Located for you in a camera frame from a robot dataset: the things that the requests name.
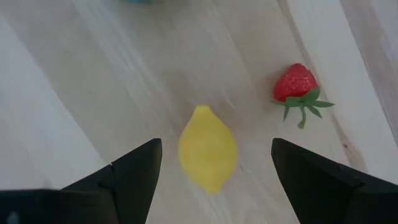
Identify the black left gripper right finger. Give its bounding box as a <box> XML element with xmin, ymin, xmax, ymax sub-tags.
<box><xmin>271</xmin><ymin>138</ymin><xmax>398</xmax><ymax>224</ymax></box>

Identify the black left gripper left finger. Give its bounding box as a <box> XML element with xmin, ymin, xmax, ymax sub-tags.
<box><xmin>0</xmin><ymin>138</ymin><xmax>164</xmax><ymax>224</ymax></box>

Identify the yellow lemon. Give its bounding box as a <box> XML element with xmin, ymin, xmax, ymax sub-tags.
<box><xmin>177</xmin><ymin>105</ymin><xmax>239</xmax><ymax>195</ymax></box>

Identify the red strawberry with green leaves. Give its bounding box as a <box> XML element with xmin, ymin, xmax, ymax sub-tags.
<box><xmin>271</xmin><ymin>63</ymin><xmax>335</xmax><ymax>130</ymax></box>

